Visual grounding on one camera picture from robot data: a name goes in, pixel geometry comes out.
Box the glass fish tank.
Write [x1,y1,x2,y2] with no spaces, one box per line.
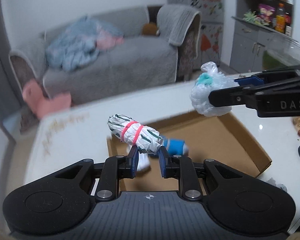
[262,34,300,70]

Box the bubble wrap teal-tied bundle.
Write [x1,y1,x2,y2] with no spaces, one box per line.
[190,61,239,117]

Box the brown cardboard box tray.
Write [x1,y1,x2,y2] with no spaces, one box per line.
[107,111,272,191]

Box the brown plush toy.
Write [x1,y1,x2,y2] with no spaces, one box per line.
[142,22,159,36]

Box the light blue blanket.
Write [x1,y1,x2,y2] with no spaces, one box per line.
[45,16,124,72]

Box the grey storage cabinet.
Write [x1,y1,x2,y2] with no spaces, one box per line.
[230,0,294,73]

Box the blue sock roll yarn-tied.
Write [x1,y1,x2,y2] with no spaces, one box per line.
[160,137,189,156]

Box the white rolled sock bundle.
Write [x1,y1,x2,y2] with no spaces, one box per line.
[137,146,150,172]

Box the grey sofa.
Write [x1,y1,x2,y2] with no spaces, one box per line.
[9,4,200,105]

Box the pink plastic stool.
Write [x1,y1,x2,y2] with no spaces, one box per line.
[22,79,72,119]

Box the white green-print pink-band bundle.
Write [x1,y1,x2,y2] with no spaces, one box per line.
[107,114,164,155]

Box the decorated fridge door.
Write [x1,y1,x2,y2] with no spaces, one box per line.
[167,0,224,65]

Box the bubble wrap purple-tied bundle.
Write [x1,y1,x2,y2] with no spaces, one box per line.
[266,178,288,192]

